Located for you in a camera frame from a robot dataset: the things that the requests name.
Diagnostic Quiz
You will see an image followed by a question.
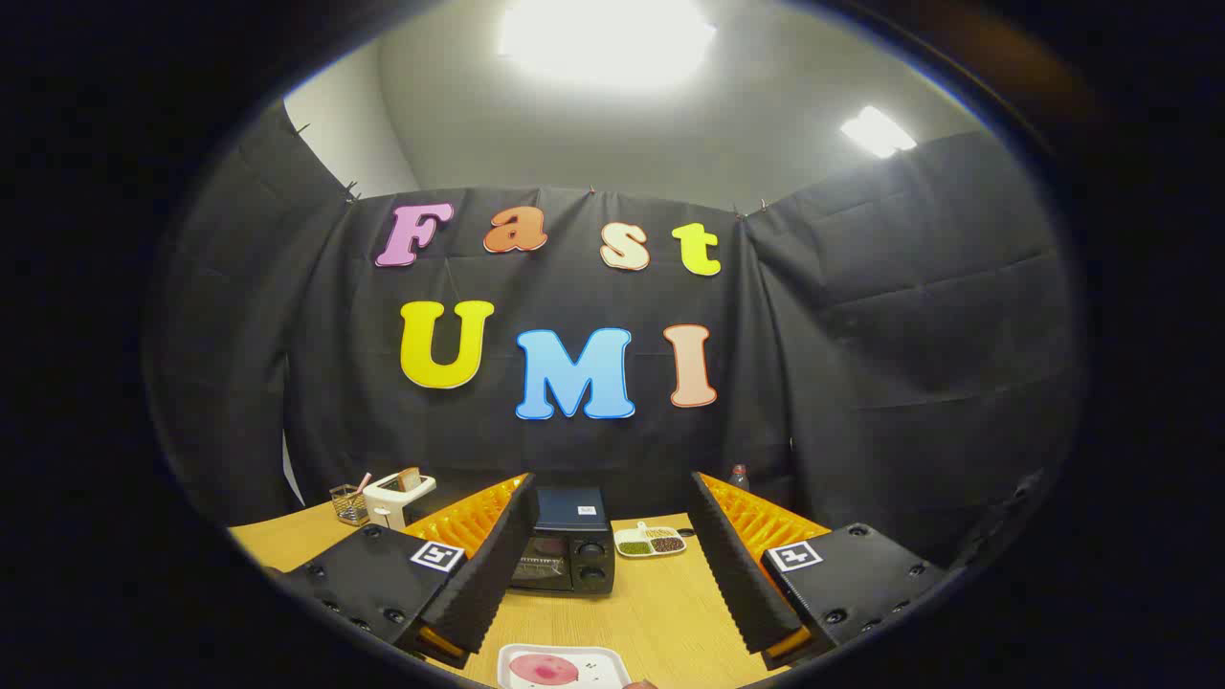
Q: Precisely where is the pink ham slice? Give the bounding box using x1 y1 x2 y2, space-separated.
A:
509 654 580 687

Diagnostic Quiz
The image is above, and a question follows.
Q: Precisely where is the white pop-up toaster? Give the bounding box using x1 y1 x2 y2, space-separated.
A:
362 473 437 532

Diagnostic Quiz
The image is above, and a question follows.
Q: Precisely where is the black toaster oven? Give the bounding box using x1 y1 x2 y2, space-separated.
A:
507 485 616 594

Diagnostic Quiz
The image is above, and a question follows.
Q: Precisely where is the white square plate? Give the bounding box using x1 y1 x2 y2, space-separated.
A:
498 644 635 689

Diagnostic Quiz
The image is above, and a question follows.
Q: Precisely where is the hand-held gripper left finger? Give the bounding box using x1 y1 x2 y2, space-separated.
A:
273 472 539 671

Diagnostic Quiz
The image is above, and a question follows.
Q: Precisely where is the metal wire holder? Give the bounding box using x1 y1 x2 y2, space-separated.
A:
330 484 370 527

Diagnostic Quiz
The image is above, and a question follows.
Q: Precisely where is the black backdrop cloth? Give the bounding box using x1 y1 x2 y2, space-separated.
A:
144 100 1087 575

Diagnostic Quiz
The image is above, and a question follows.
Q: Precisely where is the white divided bean dish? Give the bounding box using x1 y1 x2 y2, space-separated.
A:
613 522 688 559

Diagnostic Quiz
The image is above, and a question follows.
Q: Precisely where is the small ceiling light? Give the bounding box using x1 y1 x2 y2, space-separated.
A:
840 105 918 159

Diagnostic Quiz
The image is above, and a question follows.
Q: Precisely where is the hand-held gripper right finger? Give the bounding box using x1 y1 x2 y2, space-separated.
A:
689 471 953 671

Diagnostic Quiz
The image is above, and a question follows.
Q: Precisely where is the large ceiling light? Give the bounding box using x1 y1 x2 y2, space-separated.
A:
498 0 717 92

